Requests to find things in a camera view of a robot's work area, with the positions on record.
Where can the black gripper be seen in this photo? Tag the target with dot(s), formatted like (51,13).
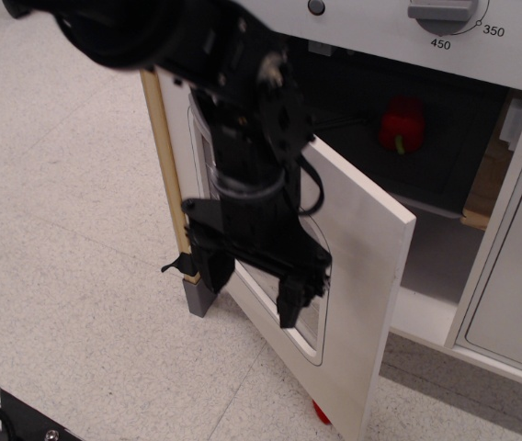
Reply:
(265,233)

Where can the white oven door with window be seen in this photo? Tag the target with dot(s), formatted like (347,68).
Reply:
(367,232)

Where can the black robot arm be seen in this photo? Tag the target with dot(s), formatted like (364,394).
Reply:
(240,77)

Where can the grey oven tray shelf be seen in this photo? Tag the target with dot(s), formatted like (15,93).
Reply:
(460,115)

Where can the grey cabinet leg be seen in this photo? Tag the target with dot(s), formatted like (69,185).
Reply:
(199,297)

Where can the red toy strawberry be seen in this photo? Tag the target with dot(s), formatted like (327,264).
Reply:
(320,414)

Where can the grey toy fork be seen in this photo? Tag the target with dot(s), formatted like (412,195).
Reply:
(340,122)

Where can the red toy bell pepper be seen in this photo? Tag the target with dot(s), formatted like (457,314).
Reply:
(402,125)

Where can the white toy kitchen cabinet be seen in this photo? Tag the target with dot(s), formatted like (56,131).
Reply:
(450,255)

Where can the grey round button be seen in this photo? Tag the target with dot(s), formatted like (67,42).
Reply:
(316,7)

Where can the grey temperature knob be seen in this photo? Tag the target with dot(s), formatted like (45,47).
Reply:
(442,17)

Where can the black caster wheel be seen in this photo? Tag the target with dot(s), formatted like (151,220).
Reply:
(16,9)

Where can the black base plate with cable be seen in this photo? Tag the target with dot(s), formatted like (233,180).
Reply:
(19,421)

